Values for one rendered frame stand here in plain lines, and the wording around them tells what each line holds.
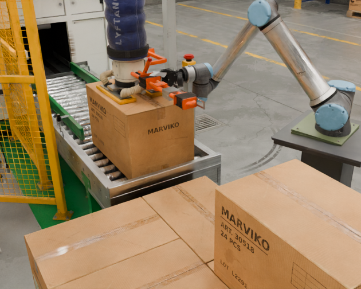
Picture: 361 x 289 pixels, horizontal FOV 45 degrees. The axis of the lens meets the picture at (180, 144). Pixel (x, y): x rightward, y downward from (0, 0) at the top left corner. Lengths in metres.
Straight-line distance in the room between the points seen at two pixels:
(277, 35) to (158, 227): 1.07
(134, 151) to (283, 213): 1.07
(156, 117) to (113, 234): 0.66
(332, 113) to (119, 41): 1.14
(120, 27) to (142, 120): 0.49
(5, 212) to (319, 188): 2.36
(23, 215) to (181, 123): 1.44
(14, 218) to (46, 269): 1.40
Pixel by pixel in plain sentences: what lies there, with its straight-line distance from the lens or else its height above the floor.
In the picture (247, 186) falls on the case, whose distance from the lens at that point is 1.61.
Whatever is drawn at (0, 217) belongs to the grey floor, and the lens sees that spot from 3.37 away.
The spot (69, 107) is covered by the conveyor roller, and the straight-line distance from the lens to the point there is 3.57.
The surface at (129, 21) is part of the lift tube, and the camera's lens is 2.36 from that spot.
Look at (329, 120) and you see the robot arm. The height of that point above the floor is 0.93.
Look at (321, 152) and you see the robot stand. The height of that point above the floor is 0.74.
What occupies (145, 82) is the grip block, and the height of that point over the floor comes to 1.09.
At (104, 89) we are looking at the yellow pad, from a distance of 2.57.
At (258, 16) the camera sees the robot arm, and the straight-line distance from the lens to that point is 2.20.
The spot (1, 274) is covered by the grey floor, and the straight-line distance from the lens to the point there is 2.87.
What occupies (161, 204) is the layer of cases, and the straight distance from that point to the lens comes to 2.23.
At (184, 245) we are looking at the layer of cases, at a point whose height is 0.54.
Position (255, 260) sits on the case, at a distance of 1.55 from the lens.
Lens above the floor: 1.79
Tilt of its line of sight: 26 degrees down
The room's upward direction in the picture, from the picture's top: 1 degrees counter-clockwise
